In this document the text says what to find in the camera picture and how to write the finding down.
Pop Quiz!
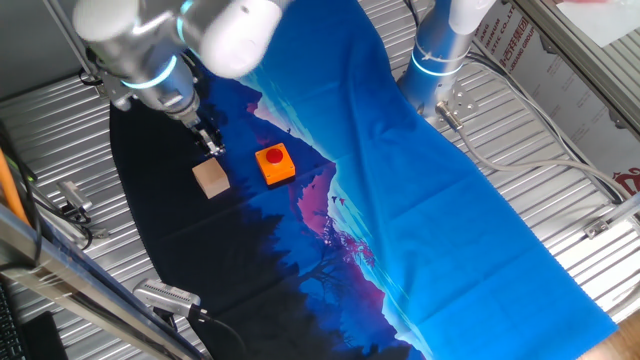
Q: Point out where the silver camera on bracket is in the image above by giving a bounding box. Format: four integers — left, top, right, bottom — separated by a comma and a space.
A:
56, 179, 94, 212

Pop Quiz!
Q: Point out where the small wooden block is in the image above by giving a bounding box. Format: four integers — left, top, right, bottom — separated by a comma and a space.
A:
191, 157, 232, 200

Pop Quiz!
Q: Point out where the silver camera mounting bracket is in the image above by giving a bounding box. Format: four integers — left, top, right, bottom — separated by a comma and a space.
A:
59, 199, 110, 242

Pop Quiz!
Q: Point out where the blue landscape printed cloth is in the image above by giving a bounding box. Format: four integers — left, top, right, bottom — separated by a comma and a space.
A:
108, 0, 619, 360

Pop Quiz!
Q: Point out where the grey base conduit cable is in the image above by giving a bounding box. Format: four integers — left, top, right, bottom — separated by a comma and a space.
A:
434, 100, 632, 202

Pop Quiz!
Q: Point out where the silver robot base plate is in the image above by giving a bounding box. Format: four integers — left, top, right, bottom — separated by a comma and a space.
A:
423, 82, 480, 127

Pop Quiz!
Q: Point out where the silver table bracket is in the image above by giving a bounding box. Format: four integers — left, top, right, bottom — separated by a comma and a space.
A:
583, 193, 640, 240

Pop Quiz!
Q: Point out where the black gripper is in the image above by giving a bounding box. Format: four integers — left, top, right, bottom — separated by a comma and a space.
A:
188, 117, 227, 158

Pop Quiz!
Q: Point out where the orange box with red button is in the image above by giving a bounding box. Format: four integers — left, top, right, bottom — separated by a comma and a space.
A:
254, 142, 297, 188

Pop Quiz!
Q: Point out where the aluminium frame bar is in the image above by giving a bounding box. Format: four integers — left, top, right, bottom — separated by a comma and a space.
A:
0, 202, 207, 360

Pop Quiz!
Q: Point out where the black base cable bundle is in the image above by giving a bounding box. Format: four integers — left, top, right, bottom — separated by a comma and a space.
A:
464, 49, 629, 204

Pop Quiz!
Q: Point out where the large silver camera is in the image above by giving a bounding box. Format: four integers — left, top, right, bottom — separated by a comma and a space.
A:
132, 278, 203, 319

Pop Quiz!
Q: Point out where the orange pole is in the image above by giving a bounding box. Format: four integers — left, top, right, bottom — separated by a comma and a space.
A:
0, 148, 30, 227

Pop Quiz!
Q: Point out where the black keyboard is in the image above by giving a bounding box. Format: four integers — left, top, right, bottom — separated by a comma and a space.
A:
0, 283, 27, 360

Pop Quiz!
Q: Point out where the white board with red print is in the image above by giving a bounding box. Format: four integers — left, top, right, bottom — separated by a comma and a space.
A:
472, 2, 640, 197

